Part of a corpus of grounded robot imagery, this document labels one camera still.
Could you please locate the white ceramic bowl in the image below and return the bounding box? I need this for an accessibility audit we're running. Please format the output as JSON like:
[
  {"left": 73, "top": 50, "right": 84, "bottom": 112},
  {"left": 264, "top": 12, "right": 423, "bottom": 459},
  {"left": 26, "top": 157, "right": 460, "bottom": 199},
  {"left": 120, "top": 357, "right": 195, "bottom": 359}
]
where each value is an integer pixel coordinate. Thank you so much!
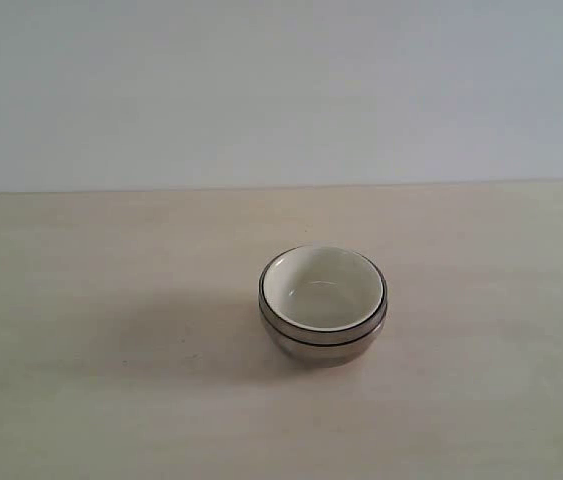
[{"left": 262, "top": 245, "right": 385, "bottom": 332}]

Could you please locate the ribbed stainless steel bowl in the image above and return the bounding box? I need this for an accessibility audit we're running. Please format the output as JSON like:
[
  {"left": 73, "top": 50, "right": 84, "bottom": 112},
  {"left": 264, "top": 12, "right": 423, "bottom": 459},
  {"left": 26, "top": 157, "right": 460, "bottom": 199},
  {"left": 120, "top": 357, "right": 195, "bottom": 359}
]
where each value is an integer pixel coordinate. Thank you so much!
[{"left": 257, "top": 247, "right": 390, "bottom": 349}]

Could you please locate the plain stainless steel bowl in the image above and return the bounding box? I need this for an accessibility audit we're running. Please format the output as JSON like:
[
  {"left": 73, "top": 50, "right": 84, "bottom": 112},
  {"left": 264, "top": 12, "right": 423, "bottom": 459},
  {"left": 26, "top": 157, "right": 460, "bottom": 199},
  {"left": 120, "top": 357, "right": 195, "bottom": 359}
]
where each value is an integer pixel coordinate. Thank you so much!
[{"left": 259, "top": 302, "right": 388, "bottom": 367}]

